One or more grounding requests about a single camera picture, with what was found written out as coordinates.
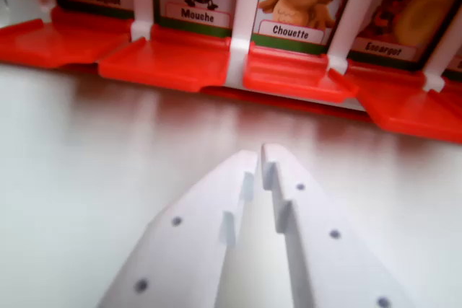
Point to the red flap below fly card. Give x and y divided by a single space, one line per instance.
162 62

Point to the fly picture card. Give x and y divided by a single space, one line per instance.
196 16

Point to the red flap below owl card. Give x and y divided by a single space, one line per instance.
288 77

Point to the owl picture card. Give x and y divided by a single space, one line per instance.
292 30

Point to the red flap below spider card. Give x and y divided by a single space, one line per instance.
65 41

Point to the red flap below snail card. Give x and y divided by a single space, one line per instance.
404 109

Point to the snail picture card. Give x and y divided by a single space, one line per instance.
386 48

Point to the red flap beside snail flap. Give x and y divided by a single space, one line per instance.
455 93

